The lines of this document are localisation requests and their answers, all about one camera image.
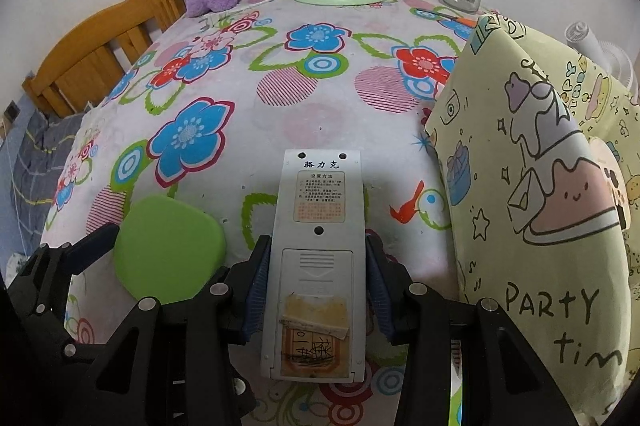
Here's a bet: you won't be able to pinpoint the white remote control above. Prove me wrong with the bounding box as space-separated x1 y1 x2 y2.
260 149 367 384

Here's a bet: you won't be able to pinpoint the green oval case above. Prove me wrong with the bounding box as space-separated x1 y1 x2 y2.
114 195 226 304

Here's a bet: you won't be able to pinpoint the blue plaid blanket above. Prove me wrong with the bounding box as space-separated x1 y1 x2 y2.
1 109 82 261

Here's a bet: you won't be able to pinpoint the wooden bed headboard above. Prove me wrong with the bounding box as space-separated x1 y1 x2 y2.
23 0 186 117

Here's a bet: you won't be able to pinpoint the floral tablecloth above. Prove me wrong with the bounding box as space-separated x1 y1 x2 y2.
39 0 501 426

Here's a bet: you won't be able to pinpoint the yellow patterned storage box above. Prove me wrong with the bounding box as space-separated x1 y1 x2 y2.
426 15 639 422

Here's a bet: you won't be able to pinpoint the white floor fan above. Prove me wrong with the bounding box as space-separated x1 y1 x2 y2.
564 21 638 96

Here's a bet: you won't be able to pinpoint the orange scissors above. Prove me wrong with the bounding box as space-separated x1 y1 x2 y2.
416 8 476 28

